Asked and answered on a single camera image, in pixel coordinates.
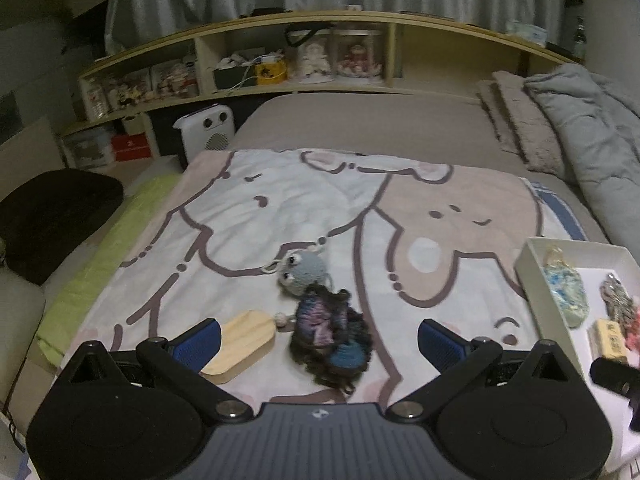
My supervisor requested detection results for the cartoon printed blanket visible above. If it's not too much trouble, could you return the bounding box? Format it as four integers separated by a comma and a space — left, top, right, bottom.
55, 147, 593, 411

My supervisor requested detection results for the bed with taupe sheet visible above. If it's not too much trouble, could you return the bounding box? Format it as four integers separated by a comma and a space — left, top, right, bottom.
231, 91, 610, 247

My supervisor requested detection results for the green mat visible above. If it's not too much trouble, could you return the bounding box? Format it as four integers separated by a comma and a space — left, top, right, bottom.
36, 172, 184, 367

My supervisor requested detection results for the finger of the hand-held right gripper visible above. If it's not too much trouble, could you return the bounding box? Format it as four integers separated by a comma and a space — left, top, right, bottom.
589, 357, 640, 432

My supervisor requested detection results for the green glass bottle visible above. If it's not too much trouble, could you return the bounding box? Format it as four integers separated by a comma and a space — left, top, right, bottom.
572, 16, 587, 59

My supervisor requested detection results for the blue floral brocade pouch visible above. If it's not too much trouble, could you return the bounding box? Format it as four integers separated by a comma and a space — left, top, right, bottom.
542, 245, 587, 329

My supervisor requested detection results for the cream doll in clear case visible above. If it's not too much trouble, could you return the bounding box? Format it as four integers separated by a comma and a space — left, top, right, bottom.
297, 30, 334, 84

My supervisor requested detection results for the white space heater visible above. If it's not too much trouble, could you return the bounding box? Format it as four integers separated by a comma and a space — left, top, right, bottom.
172, 104, 236, 171

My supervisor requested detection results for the clear storage bin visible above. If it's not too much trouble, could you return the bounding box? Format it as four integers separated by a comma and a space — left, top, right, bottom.
62, 127, 117, 169

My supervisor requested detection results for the pink crochet doll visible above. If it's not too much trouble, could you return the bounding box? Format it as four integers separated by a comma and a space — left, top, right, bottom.
626, 309, 640, 353

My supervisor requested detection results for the yellow bucket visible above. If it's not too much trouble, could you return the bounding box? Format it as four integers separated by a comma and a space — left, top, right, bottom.
255, 55, 289, 86

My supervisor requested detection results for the grey crochet frog toy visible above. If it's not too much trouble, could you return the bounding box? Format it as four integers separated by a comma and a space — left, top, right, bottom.
262, 252, 329, 297

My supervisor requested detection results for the dark brown cushion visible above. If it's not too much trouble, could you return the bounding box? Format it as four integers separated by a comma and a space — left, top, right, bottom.
0, 168, 125, 286

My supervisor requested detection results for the red doll in clear case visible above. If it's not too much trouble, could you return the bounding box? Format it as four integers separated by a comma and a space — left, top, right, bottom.
332, 27, 387, 82

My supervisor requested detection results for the oval wooden block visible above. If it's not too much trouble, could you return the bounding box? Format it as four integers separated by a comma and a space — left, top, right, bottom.
199, 310, 277, 372

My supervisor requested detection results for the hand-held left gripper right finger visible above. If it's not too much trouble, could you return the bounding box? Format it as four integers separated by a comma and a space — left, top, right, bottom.
385, 317, 576, 424

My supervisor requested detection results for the red box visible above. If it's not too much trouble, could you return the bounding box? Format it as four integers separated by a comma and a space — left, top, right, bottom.
110, 133, 153, 162

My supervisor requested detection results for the white cardboard box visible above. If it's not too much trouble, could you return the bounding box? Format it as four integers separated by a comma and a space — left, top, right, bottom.
514, 237, 640, 411

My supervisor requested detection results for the fuzzy taupe pillow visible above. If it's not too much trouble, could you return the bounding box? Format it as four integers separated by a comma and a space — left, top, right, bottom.
492, 70, 582, 184
475, 79, 527, 157

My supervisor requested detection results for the dark crochet pouch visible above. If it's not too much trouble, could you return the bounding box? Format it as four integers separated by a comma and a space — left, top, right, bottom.
288, 282, 374, 394

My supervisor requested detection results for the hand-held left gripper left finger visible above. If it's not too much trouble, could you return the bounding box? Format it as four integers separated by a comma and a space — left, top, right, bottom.
67, 317, 256, 424

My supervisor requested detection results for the grey duvet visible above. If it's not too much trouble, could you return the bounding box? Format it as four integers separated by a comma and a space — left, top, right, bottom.
523, 63, 640, 273

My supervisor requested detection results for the beige tissue packet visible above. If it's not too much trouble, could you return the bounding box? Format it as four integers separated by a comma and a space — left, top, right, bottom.
589, 318, 632, 362

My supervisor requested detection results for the figure display case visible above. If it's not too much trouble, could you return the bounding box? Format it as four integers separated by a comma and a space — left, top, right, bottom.
150, 60, 200, 101

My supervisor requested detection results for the braided cord bundle with pearls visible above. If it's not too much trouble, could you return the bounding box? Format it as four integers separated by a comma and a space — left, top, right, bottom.
599, 273, 639, 322

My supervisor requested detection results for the white seat cushion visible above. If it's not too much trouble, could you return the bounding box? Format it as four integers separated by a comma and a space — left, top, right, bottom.
0, 265, 47, 387

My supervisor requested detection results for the wooden headboard shelf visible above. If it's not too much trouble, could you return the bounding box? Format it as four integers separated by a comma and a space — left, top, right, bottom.
60, 14, 587, 172

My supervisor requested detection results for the black box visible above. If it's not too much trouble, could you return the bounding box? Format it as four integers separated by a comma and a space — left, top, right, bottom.
213, 66, 259, 93

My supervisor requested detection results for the tissue box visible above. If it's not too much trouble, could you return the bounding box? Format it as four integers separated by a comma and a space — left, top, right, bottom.
505, 20, 549, 44

